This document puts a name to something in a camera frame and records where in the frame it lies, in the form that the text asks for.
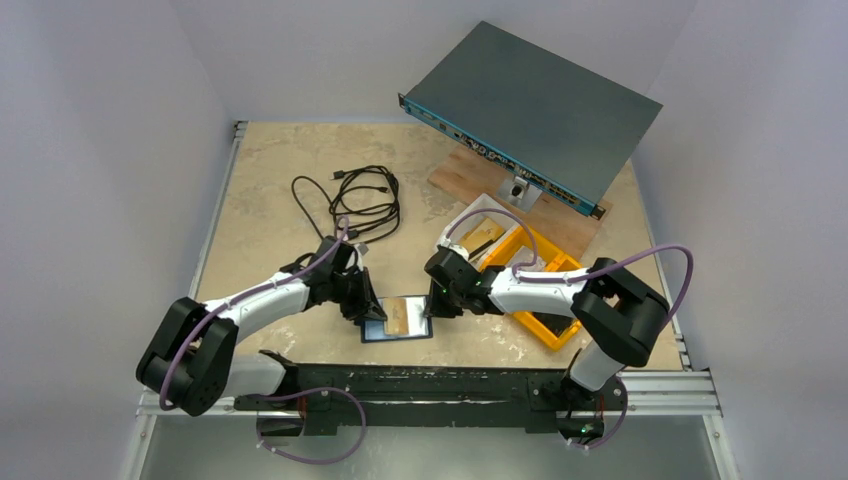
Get orange card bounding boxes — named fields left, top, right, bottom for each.
left=382, top=297, right=409, bottom=336

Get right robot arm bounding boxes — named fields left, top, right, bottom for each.
left=424, top=247, right=674, bottom=392

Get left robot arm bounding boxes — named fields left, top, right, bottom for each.
left=135, top=236, right=387, bottom=416

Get gold cards stack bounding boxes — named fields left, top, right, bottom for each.
left=459, top=217, right=506, bottom=260

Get white cards in yellow bin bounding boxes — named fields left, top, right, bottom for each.
left=507, top=246, right=547, bottom=272

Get white plastic bin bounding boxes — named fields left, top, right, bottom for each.
left=433, top=193, right=521, bottom=266

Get yellow plastic bin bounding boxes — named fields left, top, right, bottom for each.
left=477, top=228, right=582, bottom=351

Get wooden board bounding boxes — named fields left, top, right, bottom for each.
left=428, top=146, right=603, bottom=259

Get black coiled cable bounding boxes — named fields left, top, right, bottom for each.
left=290, top=164, right=402, bottom=248

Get metal stand bracket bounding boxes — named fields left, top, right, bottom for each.
left=497, top=176, right=542, bottom=213

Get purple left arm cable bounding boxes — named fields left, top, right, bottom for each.
left=157, top=215, right=351, bottom=413

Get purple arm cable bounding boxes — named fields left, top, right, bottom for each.
left=440, top=208, right=695, bottom=329
left=157, top=215, right=351, bottom=413

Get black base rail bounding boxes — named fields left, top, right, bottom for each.
left=234, top=363, right=625, bottom=439

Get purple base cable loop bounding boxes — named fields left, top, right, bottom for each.
left=254, top=387, right=368, bottom=466

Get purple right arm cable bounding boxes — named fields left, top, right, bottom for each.
left=440, top=208, right=695, bottom=329

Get blue network switch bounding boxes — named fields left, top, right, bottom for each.
left=398, top=21, right=663, bottom=219

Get aluminium table frame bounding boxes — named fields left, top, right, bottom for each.
left=122, top=122, right=731, bottom=479

